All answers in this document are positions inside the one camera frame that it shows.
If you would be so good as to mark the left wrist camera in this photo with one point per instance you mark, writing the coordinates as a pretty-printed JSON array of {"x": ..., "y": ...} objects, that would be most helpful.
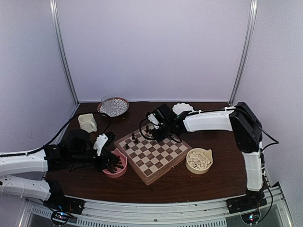
[{"x": 103, "y": 140}]

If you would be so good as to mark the clear drinking glass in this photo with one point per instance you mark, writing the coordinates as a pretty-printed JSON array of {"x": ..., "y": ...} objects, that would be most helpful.
[{"x": 108, "y": 104}]

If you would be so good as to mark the left aluminium frame post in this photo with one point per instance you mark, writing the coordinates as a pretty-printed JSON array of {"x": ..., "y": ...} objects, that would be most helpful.
[{"x": 63, "y": 57}]

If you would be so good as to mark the cream ribbed mug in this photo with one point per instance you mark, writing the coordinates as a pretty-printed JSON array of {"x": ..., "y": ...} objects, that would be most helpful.
[{"x": 87, "y": 122}]

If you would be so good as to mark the pink bowl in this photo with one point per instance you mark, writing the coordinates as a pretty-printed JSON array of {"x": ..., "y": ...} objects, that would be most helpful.
[{"x": 119, "y": 168}]

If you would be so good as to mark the patterned ceramic plate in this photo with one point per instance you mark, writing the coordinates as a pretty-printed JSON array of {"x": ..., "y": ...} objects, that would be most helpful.
[{"x": 121, "y": 106}]

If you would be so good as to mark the front aluminium rail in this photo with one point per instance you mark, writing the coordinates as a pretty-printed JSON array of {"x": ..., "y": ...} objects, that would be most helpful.
[{"x": 211, "y": 213}]

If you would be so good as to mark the wooden chess board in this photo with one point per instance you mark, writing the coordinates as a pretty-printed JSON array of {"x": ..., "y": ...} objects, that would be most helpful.
[{"x": 150, "y": 159}]

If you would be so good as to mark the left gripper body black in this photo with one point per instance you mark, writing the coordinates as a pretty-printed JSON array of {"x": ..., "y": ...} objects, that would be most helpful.
[{"x": 79, "y": 159}]

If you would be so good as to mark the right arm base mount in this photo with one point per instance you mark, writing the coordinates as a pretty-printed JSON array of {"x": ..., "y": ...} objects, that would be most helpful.
[{"x": 248, "y": 207}]

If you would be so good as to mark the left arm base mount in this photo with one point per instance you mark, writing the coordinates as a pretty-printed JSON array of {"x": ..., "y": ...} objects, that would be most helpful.
[{"x": 63, "y": 208}]

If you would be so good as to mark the white scalloped bowl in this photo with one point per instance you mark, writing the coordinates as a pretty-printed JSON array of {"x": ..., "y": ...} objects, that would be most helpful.
[{"x": 181, "y": 107}]

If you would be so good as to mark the aluminium frame post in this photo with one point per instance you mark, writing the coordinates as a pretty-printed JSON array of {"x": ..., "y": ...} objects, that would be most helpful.
[
  {"x": 63, "y": 57},
  {"x": 246, "y": 47}
]

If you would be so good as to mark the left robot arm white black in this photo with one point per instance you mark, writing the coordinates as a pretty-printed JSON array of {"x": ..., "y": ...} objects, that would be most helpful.
[{"x": 48, "y": 158}]

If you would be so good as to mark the cream spouted bowl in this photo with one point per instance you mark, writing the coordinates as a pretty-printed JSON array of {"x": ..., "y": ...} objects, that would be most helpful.
[{"x": 199, "y": 160}]

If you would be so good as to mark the right aluminium frame post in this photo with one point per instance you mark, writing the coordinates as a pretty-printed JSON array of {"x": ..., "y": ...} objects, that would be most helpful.
[{"x": 246, "y": 47}]

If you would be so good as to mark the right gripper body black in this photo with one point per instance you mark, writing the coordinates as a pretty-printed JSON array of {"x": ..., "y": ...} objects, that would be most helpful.
[{"x": 166, "y": 133}]

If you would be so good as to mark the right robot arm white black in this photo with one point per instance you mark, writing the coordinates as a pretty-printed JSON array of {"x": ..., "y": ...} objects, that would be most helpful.
[{"x": 239, "y": 119}]

